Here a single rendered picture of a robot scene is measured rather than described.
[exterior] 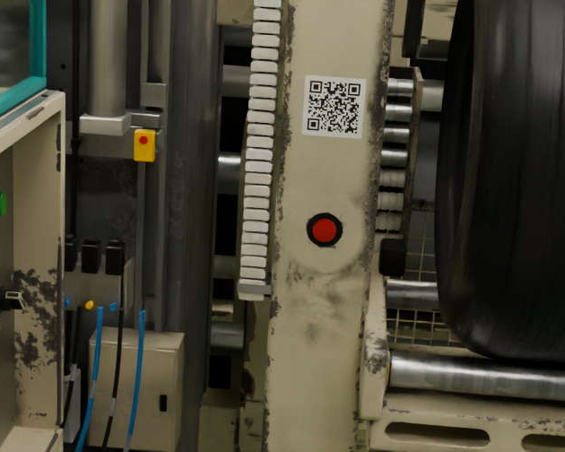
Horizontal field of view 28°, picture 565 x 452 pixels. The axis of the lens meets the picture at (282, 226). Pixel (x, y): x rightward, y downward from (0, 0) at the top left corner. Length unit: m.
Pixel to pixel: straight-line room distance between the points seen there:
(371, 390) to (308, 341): 0.14
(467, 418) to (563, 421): 0.12
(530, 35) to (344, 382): 0.54
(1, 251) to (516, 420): 0.67
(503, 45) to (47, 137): 0.50
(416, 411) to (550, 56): 0.47
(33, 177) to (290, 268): 0.42
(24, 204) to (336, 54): 0.44
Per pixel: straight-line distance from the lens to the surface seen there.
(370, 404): 1.40
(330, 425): 1.54
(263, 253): 1.47
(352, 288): 1.47
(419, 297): 1.69
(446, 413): 1.43
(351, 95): 1.40
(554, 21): 1.26
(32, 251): 1.19
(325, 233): 1.44
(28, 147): 1.16
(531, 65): 1.24
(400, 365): 1.43
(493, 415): 1.44
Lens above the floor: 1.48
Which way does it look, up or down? 17 degrees down
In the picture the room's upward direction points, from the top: 4 degrees clockwise
